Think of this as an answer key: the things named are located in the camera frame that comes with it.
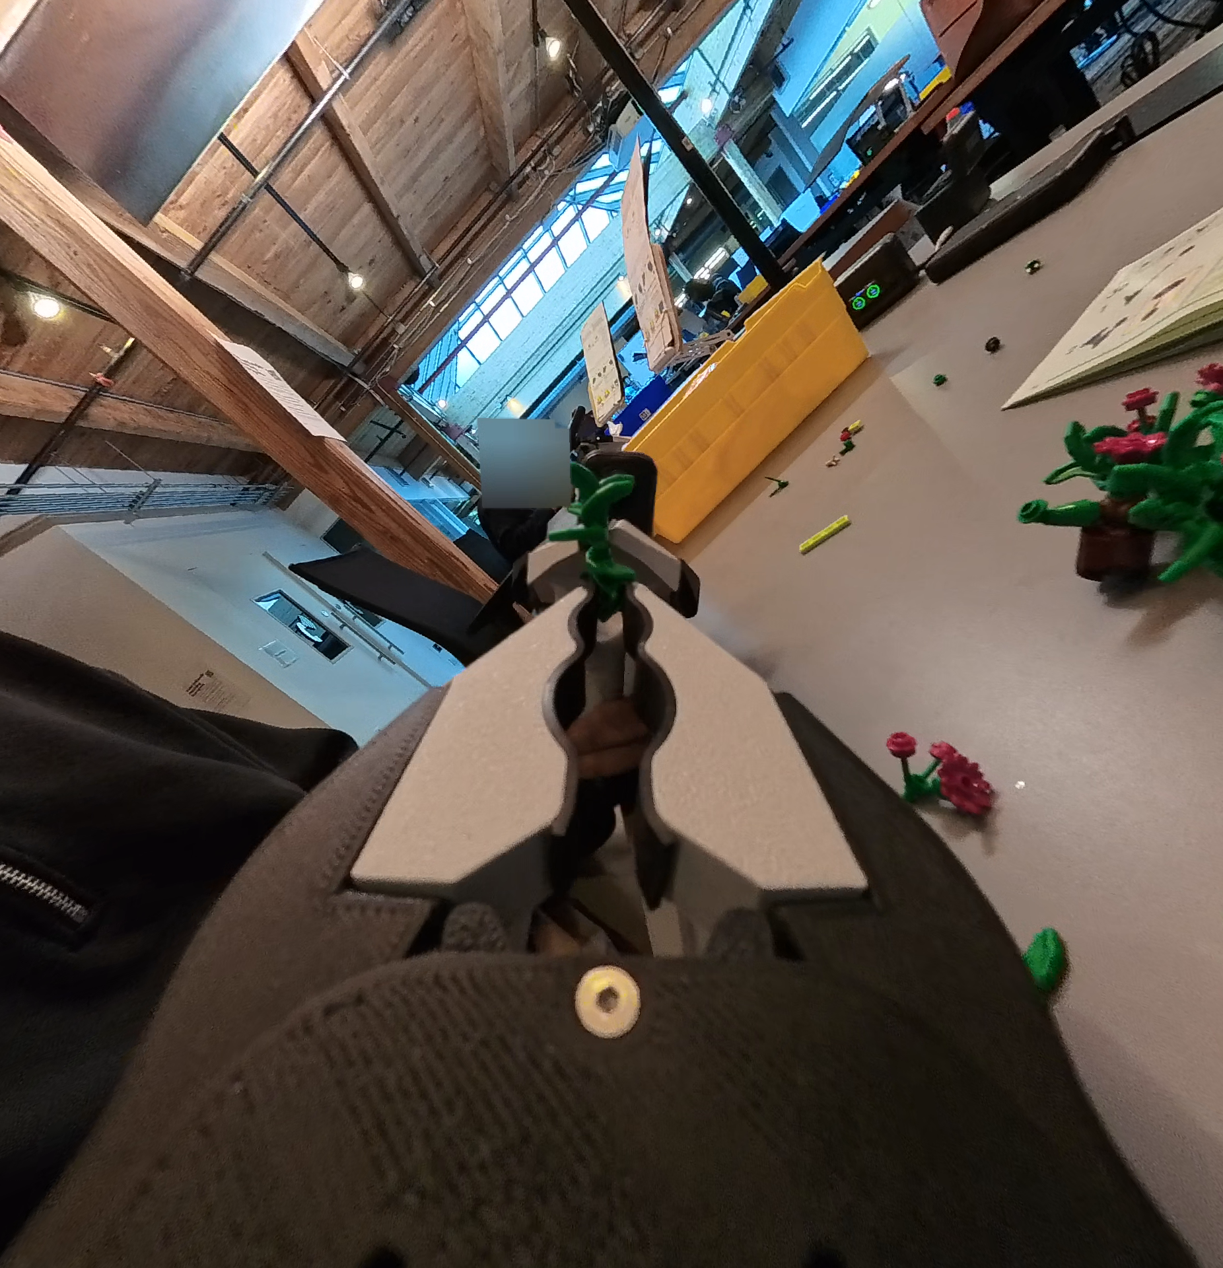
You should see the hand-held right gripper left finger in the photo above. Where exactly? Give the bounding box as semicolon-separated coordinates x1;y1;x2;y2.
346;585;590;952

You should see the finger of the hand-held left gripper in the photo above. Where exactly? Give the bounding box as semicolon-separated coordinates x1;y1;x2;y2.
610;517;704;613
522;540;594;617

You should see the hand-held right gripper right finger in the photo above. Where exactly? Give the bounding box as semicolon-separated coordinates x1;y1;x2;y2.
621;589;870;954

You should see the green toy plant stem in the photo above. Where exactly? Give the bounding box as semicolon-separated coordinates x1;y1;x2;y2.
546;461;639;635

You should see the pink toy flower sprig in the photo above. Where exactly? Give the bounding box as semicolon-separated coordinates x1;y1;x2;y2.
886;731;996;816

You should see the person's left hand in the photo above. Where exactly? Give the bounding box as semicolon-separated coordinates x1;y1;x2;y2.
565;696;653;786

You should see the small cardboard sign board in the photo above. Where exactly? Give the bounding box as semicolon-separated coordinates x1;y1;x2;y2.
580;301;624;423

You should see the yellow plastic bin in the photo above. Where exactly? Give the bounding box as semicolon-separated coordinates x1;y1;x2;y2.
622;259;868;544

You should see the black office chair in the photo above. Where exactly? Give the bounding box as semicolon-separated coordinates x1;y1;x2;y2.
289;548;521;665

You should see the wooden beam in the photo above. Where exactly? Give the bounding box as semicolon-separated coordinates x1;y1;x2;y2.
0;117;506;606

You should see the tall cardboard sign board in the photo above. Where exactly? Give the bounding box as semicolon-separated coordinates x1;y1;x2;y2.
621;138;684;370

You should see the black device with green lights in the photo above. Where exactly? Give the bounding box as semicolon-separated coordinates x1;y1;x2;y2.
834;232;920;328

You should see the white paper sheet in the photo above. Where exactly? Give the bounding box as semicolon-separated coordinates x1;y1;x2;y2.
215;338;348;442

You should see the black steel column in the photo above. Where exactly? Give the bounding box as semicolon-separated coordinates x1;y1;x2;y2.
559;0;823;290

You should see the person's black jacket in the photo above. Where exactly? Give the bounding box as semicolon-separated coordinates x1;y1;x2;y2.
0;628;363;1268

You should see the metal railing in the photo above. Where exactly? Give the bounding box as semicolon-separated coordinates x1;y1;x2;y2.
0;473;297;523

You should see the black equipment box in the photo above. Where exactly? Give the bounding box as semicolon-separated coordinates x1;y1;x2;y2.
918;108;993;234

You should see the black flat case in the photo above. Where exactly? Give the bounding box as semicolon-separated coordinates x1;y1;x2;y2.
923;117;1138;286

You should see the toy flower plant brown pot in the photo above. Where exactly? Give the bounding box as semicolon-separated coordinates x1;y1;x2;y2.
1017;365;1223;587

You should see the instruction booklet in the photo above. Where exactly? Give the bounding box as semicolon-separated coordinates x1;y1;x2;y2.
1001;193;1223;410

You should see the dark framed wall panel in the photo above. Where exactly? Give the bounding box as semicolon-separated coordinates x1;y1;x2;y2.
253;589;352;665

